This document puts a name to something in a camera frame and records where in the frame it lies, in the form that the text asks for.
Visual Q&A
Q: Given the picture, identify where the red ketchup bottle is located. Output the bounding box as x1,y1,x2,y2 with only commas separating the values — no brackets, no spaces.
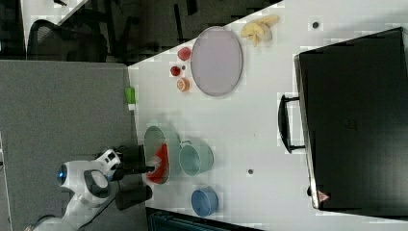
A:
146,143,168,184

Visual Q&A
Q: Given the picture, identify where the dark storage bin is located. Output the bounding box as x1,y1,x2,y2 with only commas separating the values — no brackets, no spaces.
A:
145,207,262,231

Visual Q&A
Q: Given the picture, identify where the green cup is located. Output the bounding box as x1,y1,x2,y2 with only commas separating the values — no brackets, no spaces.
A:
179,139,214,176

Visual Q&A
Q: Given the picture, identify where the black toaster oven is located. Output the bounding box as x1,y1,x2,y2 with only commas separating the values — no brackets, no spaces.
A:
293,27,408,220

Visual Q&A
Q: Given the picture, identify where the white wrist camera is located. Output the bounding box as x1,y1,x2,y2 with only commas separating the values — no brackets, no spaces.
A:
95,149,121,177

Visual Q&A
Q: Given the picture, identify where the green marker object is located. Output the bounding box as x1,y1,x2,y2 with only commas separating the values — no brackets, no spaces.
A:
125,87,136,111

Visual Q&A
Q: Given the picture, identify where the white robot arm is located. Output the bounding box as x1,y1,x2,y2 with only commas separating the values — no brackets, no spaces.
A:
24,158,152,231

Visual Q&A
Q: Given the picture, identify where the black cylinder stand lower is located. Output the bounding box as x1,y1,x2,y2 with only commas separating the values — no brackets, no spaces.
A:
115,186,153,211

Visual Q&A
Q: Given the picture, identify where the orange slice toy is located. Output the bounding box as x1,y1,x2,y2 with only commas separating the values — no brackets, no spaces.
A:
176,78,190,91

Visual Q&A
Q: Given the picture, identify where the peeled banana toy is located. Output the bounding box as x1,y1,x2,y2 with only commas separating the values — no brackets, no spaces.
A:
240,15,280,47

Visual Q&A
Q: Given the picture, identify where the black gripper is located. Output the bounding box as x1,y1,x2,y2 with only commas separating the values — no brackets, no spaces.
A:
111,163,155,181

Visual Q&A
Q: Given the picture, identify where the lavender round plate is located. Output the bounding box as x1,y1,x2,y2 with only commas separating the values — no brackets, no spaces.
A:
191,26,242,97

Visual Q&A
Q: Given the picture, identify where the red apple toy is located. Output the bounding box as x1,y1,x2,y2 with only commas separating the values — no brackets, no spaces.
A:
170,66,181,76

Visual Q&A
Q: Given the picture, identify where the blue cup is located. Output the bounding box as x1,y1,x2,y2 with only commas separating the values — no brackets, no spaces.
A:
191,187,218,218

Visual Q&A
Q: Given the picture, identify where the red strawberry toy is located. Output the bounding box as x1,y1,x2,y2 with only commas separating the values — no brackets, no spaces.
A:
177,47,191,61

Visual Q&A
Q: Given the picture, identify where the black office chair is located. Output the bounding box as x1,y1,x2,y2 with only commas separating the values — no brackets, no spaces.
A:
27,19,108,63

